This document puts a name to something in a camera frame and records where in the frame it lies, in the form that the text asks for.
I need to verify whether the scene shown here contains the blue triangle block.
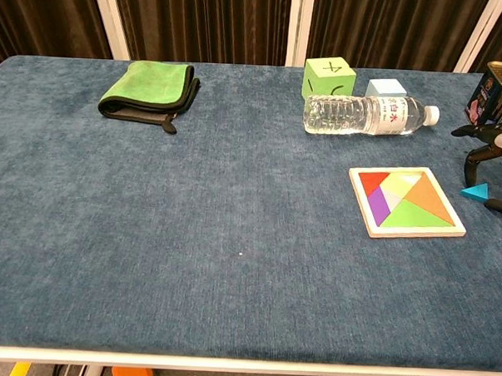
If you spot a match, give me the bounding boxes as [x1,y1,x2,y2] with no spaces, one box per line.
[460,182,490,204]

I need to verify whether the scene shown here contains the orange tangram triangle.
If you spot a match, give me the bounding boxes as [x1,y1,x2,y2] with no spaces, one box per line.
[402,171,459,227]

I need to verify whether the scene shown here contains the green tangram triangle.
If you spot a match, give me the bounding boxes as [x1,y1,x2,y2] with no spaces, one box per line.
[381,197,456,231]

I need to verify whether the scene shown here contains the red tangram triangle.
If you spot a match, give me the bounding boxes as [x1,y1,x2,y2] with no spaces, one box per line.
[356,171,391,196]

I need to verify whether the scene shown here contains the dark blue luncheon meat tin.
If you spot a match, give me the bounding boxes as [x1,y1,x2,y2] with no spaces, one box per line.
[463,59,502,128]

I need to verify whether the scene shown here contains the wooden tangram tray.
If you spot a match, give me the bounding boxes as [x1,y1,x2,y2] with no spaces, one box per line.
[345,163,470,243]

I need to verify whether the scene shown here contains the pale yellow tangram piece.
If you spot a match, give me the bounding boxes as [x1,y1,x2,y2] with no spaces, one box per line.
[378,171,425,202]

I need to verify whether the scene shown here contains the light blue foam cube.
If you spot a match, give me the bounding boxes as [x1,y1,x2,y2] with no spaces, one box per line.
[365,77,408,99]

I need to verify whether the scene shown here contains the purple tangram parallelogram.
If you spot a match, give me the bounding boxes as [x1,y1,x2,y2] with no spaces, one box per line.
[365,186,396,226]

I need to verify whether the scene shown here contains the clear plastic water bottle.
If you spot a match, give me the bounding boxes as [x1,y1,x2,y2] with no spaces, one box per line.
[301,92,441,141]

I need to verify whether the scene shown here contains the green foam cube with markings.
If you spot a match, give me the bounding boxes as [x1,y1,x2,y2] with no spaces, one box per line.
[301,56,358,102]

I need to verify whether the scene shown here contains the blue fabric table cover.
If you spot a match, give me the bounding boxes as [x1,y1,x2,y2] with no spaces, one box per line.
[0,52,502,372]

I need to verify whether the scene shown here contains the folded green microfibre cloth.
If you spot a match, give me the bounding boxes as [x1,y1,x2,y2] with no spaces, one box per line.
[96,59,202,136]

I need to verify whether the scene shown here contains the orange object under table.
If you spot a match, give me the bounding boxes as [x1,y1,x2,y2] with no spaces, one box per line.
[110,366,156,376]

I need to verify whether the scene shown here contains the white table edge rail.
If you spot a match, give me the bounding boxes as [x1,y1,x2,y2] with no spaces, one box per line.
[0,344,502,376]

